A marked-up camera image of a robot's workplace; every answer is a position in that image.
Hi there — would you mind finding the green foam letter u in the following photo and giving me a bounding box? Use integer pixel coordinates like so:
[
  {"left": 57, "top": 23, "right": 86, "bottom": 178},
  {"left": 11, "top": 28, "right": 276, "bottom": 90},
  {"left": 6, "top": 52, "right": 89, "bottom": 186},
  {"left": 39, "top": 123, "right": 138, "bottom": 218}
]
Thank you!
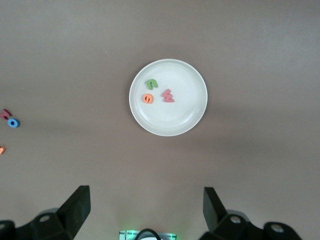
[{"left": 145, "top": 79, "right": 159, "bottom": 91}]

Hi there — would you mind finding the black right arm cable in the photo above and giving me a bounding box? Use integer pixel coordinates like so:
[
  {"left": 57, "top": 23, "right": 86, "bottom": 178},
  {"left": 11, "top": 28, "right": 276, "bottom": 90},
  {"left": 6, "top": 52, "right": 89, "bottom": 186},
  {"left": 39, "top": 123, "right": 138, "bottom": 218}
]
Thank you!
[{"left": 136, "top": 228, "right": 161, "bottom": 240}]

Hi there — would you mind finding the beige brown round plate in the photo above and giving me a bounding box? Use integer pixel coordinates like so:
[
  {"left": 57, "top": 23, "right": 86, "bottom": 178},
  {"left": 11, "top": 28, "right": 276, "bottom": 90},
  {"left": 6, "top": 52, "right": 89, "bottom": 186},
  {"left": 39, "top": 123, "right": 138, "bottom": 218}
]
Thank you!
[{"left": 128, "top": 58, "right": 209, "bottom": 137}]

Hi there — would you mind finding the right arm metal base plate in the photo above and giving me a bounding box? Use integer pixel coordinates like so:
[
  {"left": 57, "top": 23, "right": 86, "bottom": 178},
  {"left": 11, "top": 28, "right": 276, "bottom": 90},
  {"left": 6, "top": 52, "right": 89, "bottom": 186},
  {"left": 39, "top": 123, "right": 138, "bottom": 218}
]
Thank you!
[{"left": 118, "top": 229, "right": 178, "bottom": 240}]

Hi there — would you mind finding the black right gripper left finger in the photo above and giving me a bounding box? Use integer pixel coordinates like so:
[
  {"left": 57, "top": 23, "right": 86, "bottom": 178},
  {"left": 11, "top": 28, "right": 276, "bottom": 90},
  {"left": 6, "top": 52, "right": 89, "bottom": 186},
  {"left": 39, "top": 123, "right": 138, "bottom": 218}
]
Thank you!
[{"left": 0, "top": 185, "right": 91, "bottom": 240}]

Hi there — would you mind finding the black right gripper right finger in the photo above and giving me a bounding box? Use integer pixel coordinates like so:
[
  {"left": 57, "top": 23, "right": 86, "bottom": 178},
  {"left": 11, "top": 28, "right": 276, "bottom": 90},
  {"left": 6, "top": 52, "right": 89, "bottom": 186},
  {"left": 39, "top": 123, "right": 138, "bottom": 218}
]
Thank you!
[{"left": 199, "top": 186, "right": 305, "bottom": 240}]

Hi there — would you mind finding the pink red foam letter w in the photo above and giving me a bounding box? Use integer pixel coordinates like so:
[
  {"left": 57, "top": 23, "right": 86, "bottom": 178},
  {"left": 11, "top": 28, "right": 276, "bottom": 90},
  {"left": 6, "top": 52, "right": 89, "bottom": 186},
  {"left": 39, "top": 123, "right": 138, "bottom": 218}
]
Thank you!
[{"left": 161, "top": 88, "right": 175, "bottom": 103}]

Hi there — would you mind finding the blue foam letter o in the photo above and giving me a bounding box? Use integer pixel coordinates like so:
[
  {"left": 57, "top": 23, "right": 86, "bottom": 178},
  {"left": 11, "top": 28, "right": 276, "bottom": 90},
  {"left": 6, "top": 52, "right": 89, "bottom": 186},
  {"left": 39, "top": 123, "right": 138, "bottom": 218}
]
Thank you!
[{"left": 6, "top": 117, "right": 21, "bottom": 128}]

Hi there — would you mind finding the brown table cover sheet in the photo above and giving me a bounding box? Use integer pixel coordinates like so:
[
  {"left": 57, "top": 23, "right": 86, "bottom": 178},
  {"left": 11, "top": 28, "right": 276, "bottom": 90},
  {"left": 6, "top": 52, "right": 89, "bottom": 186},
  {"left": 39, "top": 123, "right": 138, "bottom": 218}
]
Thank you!
[{"left": 0, "top": 0, "right": 320, "bottom": 240}]

